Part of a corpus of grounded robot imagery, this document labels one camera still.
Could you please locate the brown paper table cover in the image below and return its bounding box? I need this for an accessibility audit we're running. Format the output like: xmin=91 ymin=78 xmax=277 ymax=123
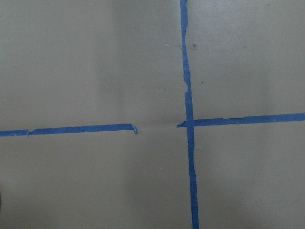
xmin=0 ymin=0 xmax=305 ymax=229

